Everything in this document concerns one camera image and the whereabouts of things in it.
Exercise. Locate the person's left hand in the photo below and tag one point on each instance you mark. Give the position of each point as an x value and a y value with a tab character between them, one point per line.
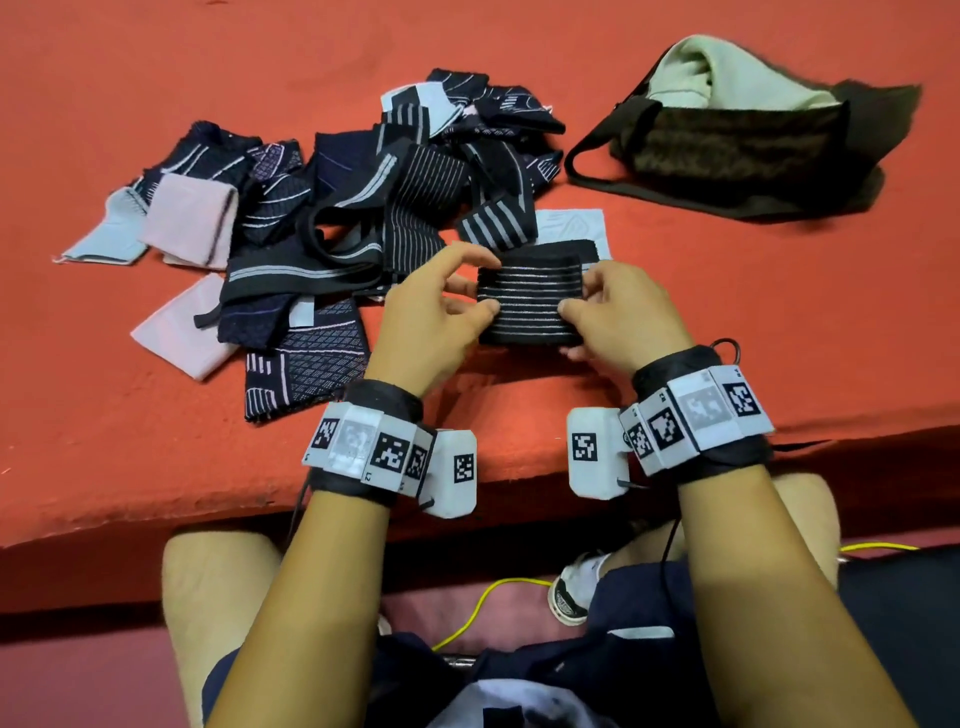
416	322

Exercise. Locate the person's right hand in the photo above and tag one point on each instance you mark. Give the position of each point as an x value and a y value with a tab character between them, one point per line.
630	315

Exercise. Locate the person's left thumb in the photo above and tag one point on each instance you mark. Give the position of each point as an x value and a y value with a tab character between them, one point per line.
472	313

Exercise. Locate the person's right thumb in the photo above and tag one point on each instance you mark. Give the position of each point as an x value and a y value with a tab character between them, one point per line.
574	313

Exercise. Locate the person's left middle finger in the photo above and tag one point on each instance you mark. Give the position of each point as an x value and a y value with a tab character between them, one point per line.
462	287

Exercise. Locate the black white-striped cloth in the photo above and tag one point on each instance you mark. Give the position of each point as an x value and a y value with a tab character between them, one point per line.
532	300

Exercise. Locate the person's left forearm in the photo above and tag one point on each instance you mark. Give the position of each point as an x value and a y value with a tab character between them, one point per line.
315	615

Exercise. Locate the person's right forearm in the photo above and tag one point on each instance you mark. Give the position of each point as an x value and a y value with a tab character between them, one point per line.
765	600

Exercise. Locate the white cloth piece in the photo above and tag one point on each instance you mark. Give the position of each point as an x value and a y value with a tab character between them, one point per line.
577	226

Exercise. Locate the pile of dark patterned cloths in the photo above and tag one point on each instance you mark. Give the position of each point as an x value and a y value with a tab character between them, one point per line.
360	217

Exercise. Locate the black elastic loop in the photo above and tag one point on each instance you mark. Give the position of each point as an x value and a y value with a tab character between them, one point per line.
726	346

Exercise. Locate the right wristband with marker tags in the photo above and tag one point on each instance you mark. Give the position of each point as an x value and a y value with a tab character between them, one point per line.
697	412

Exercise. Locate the wristband with marker tags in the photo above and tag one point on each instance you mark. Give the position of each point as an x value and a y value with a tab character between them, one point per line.
367	442
697	412

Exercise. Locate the left wristband with marker tags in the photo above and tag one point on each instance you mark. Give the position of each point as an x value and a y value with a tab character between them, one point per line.
367	442

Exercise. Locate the dark brown fabric bag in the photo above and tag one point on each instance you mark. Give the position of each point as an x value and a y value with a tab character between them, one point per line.
750	150

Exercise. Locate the white sneaker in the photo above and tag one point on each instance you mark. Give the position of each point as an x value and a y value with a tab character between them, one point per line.
574	589

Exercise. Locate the pale green cloth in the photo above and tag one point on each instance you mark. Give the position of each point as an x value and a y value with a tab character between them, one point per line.
720	79

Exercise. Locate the pink cloth piece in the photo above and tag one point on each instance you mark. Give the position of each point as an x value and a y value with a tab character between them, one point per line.
187	221
180	330

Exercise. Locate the person's right leg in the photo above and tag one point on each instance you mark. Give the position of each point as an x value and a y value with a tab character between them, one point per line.
810	517

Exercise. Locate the person's leg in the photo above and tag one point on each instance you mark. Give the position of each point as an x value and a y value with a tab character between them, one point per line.
810	517
210	592

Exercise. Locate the dark navy shorts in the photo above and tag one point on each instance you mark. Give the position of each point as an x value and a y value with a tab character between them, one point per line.
645	660

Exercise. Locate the light blue cloth piece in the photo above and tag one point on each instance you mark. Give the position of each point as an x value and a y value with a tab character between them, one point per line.
112	232

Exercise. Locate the person's left leg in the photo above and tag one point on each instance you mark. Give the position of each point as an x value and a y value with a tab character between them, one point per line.
210	592

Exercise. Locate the white and black shirt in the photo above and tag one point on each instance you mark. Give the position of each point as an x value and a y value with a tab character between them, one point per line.
517	705

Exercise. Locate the black fabric item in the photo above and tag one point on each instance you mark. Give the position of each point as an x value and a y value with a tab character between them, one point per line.
904	630

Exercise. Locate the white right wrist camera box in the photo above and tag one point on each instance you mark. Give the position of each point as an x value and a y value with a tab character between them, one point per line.
592	454

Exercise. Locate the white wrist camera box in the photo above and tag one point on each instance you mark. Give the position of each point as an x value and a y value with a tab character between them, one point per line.
592	454
452	472

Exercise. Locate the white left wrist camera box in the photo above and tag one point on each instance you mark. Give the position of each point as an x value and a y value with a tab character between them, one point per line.
452	472

